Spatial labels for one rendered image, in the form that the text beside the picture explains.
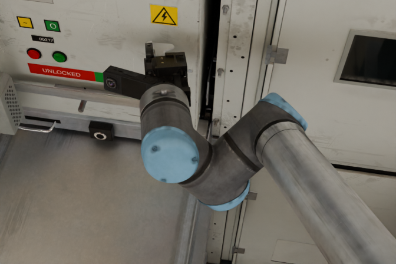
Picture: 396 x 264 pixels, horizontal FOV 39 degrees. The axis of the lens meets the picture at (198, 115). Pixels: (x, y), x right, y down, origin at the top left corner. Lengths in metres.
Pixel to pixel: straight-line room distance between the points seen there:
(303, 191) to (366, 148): 0.70
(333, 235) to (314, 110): 0.66
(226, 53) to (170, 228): 0.44
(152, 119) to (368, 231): 0.40
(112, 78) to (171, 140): 0.24
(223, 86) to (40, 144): 0.52
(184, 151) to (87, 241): 0.55
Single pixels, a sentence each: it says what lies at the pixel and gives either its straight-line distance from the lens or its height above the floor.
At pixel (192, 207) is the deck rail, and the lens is 1.40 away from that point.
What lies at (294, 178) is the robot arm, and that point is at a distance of 0.82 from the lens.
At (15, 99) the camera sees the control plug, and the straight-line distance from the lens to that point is 1.41.
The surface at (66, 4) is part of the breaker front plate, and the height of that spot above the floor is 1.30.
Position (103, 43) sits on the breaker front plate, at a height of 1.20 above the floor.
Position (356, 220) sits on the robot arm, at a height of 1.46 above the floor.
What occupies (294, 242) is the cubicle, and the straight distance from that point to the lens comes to 1.97.
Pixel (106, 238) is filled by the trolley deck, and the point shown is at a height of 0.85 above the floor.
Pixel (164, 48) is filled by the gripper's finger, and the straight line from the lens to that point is 1.16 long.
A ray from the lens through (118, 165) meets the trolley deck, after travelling 1.47.
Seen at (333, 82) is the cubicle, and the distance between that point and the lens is 1.28.
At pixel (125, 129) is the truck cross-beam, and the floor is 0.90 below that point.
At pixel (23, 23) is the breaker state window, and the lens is 1.28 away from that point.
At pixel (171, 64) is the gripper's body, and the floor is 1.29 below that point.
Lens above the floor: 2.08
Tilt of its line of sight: 53 degrees down
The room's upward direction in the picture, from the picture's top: 2 degrees clockwise
